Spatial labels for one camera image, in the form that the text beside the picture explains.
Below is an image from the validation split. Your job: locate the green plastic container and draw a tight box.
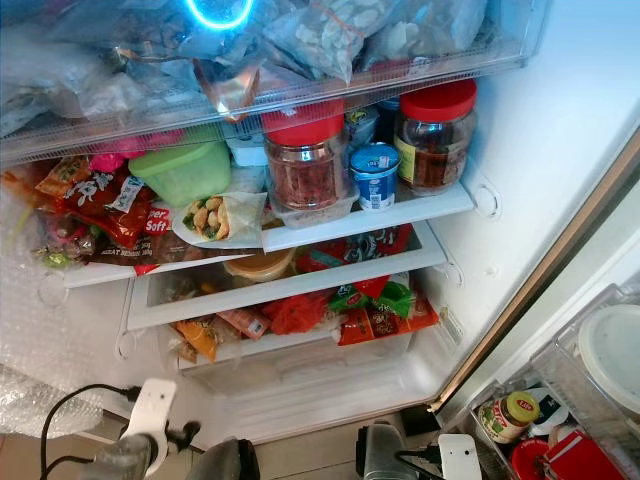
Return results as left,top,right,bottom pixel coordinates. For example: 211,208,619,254
127,138,234,209

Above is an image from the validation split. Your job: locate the frosted grey freezer bag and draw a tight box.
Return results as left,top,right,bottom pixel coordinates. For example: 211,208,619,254
0,35,131,136

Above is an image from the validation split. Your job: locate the white open fridge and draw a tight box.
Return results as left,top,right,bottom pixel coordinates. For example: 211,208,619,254
0,0,640,448

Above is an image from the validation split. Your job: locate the dark brown meat packet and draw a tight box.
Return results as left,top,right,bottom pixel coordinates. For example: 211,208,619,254
40,212,223,273

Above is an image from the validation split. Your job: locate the pink wrapped item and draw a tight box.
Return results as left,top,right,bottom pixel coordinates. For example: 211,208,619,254
89,151,127,177

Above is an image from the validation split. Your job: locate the long red food packet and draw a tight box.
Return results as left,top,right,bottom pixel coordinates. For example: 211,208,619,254
294,224,414,274

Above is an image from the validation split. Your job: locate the orange snack packet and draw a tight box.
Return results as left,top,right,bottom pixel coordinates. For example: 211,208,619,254
171,317,220,362

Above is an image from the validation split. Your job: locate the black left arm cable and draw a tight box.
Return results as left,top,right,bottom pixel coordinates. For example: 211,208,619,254
39,384,137,480

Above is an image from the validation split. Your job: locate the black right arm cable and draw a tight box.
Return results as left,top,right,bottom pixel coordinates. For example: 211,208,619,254
394,443,442,469

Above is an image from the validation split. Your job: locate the red green snack packet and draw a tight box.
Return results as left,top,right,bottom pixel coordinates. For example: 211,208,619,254
327,277,442,347

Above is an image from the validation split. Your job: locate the clear jar with red lid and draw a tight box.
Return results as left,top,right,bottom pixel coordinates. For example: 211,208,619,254
261,100,350,212

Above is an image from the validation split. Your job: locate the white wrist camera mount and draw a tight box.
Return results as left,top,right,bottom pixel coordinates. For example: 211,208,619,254
124,377,179,477
437,432,484,480

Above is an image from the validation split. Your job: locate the yellow labelled jar red lid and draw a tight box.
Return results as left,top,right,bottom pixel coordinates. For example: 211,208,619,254
392,78,480,194

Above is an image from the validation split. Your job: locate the white framed glass fridge shelf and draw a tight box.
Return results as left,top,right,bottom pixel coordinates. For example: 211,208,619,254
124,221,453,332

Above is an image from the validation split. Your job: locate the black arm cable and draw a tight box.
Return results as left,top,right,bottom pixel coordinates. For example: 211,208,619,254
394,443,442,469
39,384,137,480

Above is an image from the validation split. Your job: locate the bag of white frozen pieces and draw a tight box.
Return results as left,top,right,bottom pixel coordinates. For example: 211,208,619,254
264,0,403,83

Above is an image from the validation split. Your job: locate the white fridge door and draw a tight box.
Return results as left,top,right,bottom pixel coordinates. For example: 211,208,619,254
428,128,640,480

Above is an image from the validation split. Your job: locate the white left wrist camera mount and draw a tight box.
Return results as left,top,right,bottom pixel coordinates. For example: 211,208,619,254
124,377,179,477

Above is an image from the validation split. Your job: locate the red snack packet white lettering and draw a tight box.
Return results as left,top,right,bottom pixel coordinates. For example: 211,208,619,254
39,158,157,249

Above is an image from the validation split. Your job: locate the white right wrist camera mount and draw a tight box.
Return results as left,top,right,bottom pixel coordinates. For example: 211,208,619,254
437,432,484,480

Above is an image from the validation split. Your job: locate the stuffed flatbread wrap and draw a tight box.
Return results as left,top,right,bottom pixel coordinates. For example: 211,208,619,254
182,193,266,244

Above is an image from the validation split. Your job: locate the clear fridge crisper drawer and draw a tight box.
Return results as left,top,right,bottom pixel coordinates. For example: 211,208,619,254
159,288,458,374

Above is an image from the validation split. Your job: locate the red plastic bowl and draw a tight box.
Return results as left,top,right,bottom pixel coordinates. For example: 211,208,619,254
509,439,552,480

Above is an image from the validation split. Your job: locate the pink food packet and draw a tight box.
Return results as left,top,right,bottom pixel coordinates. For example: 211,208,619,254
217,307,272,342

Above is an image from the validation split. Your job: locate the red mesh bag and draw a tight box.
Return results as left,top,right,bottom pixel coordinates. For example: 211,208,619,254
259,291,330,337

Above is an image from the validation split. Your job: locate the red box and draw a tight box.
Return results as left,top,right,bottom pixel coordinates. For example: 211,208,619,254
544,429,627,480

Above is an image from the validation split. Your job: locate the blue white yogurt cup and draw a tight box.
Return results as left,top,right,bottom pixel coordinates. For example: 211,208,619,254
349,141,404,212

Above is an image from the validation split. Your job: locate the clear plastic freezer drawer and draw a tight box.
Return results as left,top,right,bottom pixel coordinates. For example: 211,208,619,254
0,0,551,166

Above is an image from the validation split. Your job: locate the round white lidded container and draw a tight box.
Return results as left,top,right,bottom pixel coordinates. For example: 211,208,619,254
574,304,640,417

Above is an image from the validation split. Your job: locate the bubble wrap sheet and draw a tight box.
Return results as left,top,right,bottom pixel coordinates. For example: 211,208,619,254
0,178,133,438

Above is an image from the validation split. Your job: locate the jar with yellow lid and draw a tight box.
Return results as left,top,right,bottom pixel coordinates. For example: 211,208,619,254
477,389,542,445

